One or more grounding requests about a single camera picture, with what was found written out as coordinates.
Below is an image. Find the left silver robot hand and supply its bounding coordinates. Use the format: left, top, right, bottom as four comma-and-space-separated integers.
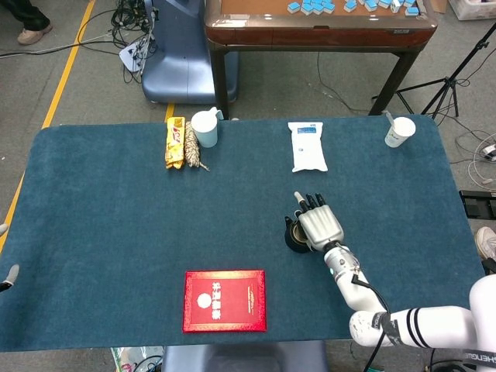
0, 223, 20, 294

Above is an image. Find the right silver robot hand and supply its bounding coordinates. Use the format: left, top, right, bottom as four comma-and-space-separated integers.
288, 191, 346, 253

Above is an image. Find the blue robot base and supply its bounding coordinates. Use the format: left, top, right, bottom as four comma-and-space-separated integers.
141, 0, 239, 105

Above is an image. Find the black cast iron teapot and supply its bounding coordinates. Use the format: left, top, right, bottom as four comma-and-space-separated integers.
284, 215, 313, 255

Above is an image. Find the white wet wipes pouch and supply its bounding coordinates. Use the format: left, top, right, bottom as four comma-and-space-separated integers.
287, 122, 329, 174

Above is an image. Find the blue felt table cloth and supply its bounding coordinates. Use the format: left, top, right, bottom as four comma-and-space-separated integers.
0, 114, 495, 353

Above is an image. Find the white paper cup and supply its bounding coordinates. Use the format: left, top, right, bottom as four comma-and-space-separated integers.
384, 116, 417, 149

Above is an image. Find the red certificate book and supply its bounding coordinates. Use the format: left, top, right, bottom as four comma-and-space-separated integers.
182, 269, 268, 334

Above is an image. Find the light blue mug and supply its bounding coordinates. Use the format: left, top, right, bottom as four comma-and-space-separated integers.
191, 107, 226, 149

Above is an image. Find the grey blue robot torso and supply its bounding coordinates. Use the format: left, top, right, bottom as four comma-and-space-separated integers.
160, 340, 330, 372

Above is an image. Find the black foot pedal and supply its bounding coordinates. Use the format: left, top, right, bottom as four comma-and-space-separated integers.
459, 189, 496, 220

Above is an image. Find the beige sneaker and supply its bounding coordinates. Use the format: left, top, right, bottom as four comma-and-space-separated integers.
17, 23, 53, 46
475, 226, 496, 261

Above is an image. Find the yellow snack packet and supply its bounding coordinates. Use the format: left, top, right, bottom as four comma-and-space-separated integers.
165, 116, 186, 170

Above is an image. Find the black tripod stand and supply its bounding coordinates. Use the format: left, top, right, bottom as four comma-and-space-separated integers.
371, 26, 496, 119

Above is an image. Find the brown mahjong table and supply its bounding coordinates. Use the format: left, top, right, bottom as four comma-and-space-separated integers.
204, 0, 438, 119

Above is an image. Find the white power strip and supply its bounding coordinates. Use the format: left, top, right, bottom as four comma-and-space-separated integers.
119, 36, 152, 74

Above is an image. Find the brown cardboard box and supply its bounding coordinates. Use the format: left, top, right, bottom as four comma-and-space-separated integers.
424, 0, 449, 15

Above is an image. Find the dark trouser leg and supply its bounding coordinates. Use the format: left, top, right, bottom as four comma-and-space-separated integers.
7, 0, 51, 32

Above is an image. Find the white storage bin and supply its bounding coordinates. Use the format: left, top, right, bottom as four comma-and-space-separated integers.
449, 0, 496, 21

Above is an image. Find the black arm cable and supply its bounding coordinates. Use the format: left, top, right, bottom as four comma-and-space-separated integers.
348, 267, 392, 372

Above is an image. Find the beige twisted rope bundle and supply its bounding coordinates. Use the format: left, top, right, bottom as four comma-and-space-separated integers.
183, 121, 211, 172

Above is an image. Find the white floor cable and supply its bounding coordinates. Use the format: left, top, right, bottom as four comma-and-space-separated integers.
453, 131, 496, 186

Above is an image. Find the black floor cable bundle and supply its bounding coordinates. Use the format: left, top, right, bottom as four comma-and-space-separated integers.
110, 0, 158, 84

